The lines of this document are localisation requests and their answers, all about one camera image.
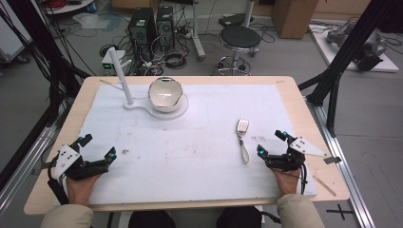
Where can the person's legs dark trousers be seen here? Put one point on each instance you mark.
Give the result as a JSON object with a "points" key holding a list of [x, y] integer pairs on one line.
{"points": [[237, 218]]}

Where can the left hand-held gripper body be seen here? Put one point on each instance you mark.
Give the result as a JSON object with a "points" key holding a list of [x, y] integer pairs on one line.
{"points": [[68, 158]]}

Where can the white desk leg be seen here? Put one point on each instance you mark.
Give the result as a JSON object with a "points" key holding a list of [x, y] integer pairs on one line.
{"points": [[198, 34]]}

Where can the aluminium rail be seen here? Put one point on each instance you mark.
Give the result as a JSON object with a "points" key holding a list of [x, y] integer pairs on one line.
{"points": [[345, 164], [28, 164]]}

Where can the white table mat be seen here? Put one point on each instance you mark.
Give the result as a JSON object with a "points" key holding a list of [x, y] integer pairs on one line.
{"points": [[190, 158]]}

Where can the grey and black machine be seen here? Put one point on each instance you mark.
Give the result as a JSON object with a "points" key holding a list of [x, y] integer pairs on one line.
{"points": [[369, 47]]}

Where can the black flat case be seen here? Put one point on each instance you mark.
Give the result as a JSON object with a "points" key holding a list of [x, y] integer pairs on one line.
{"points": [[234, 19]]}

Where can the white box device green display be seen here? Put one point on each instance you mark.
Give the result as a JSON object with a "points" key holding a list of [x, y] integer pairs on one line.
{"points": [[111, 65]]}

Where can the white stand with pole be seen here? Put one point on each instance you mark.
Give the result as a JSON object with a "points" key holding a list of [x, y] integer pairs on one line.
{"points": [[122, 74]]}

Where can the person's left hand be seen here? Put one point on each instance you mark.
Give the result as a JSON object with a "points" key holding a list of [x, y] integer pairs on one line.
{"points": [[80, 190]]}

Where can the white floor board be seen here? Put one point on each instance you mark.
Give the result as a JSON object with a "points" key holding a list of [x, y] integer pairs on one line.
{"points": [[326, 52]]}

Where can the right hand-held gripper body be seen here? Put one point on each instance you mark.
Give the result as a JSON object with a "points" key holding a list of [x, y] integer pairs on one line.
{"points": [[286, 161]]}

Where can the person's right hand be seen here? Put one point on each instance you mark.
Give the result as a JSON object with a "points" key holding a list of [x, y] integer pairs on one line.
{"points": [[289, 182]]}

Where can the large black computer tower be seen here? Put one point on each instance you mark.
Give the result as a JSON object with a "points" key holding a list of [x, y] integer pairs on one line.
{"points": [[141, 30]]}

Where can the small black computer tower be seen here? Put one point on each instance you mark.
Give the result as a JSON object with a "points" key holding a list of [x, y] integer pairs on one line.
{"points": [[165, 25]]}

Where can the white bowl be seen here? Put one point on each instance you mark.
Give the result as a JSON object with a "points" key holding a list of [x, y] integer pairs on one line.
{"points": [[165, 95]]}

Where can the black round stool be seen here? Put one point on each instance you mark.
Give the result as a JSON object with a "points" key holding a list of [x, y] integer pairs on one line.
{"points": [[240, 37]]}

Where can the thin wooden stick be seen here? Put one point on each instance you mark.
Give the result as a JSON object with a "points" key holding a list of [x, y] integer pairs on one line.
{"points": [[324, 186], [109, 84]]}

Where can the white round table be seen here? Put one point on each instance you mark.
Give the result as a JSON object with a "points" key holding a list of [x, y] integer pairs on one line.
{"points": [[69, 7]]}

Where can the clear plastic sheet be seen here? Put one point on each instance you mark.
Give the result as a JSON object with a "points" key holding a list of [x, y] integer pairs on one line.
{"points": [[95, 21]]}

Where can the brown cardboard box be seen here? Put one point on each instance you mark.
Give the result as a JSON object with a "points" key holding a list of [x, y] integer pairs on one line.
{"points": [[293, 19]]}

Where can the black metal frame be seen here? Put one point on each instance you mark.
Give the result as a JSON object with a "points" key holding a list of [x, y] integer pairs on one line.
{"points": [[345, 53], [41, 47]]}

